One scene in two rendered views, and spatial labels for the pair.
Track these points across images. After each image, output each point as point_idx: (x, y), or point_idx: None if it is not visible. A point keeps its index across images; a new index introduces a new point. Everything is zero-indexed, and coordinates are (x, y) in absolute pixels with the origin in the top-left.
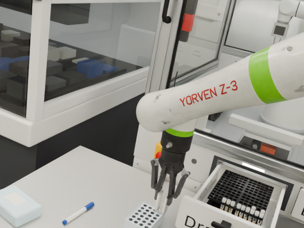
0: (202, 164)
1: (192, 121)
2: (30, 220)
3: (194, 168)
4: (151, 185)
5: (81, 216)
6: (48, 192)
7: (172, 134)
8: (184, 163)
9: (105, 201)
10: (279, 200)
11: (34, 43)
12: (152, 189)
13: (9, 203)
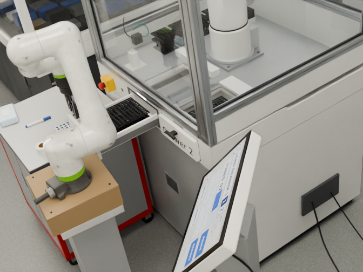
0: (125, 92)
1: (59, 69)
2: (11, 124)
3: (124, 95)
4: (68, 107)
5: (39, 124)
6: (33, 108)
7: (53, 76)
8: (120, 91)
9: (61, 115)
10: (141, 121)
11: (18, 11)
12: None
13: (1, 114)
